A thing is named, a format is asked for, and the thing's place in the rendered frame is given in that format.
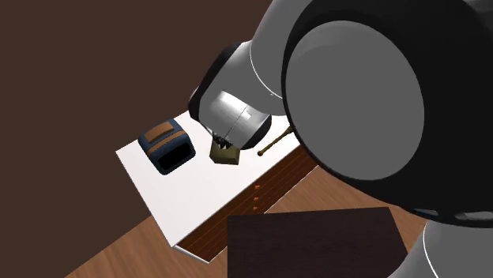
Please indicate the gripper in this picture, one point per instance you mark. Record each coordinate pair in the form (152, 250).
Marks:
(222, 143)

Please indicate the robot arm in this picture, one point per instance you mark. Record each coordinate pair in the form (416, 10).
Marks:
(354, 100)

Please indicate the olive green box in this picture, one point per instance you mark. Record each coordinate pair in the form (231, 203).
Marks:
(224, 156)

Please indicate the brown wooden stick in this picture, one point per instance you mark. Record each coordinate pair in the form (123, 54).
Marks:
(274, 143)

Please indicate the blue and brown toaster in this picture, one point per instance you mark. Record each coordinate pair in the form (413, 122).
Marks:
(165, 143)

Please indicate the white-topped brown chest of drawers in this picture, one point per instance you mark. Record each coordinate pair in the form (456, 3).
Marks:
(188, 192)

